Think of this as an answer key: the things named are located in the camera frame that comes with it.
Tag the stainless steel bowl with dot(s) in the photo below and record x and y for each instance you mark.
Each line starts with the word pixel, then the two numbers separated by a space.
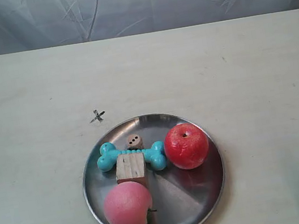
pixel 179 196

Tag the wooden die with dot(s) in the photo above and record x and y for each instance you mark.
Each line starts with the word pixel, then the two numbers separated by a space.
pixel 134 141

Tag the turquoise bone toy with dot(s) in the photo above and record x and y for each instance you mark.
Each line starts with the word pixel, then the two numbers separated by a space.
pixel 155 156

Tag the red apple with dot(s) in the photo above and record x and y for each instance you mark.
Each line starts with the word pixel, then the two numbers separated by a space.
pixel 186 146

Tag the wooden block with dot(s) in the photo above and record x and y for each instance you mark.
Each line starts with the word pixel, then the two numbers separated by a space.
pixel 131 167

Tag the pink peach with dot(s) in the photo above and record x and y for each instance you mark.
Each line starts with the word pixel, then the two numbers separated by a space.
pixel 128 203

